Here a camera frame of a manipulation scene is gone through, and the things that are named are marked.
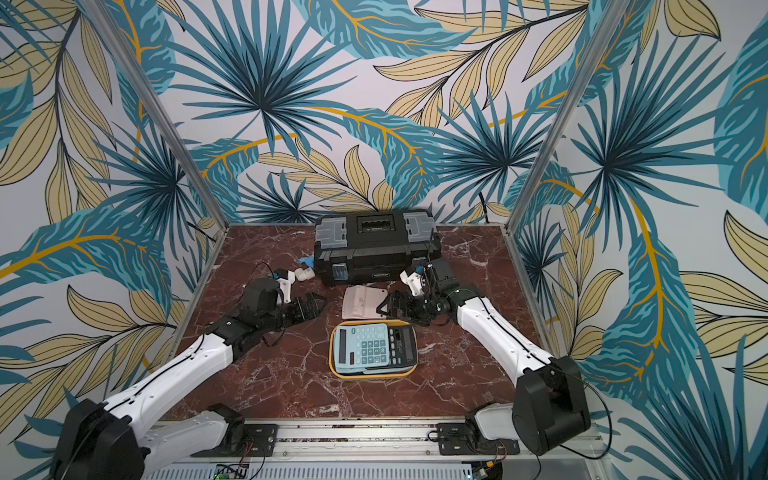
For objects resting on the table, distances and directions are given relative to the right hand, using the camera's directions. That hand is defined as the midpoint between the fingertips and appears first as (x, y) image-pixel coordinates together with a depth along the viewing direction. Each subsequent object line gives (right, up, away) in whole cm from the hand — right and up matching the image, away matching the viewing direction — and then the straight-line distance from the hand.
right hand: (390, 311), depth 80 cm
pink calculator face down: (-9, 0, +16) cm, 18 cm away
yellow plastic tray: (0, -4, +6) cm, 7 cm away
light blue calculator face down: (-8, -9, 0) cm, 12 cm away
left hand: (-20, +1, +2) cm, 20 cm away
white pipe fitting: (-29, +9, +21) cm, 36 cm away
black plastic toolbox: (-5, +17, +11) cm, 21 cm away
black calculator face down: (+3, -9, +4) cm, 11 cm away
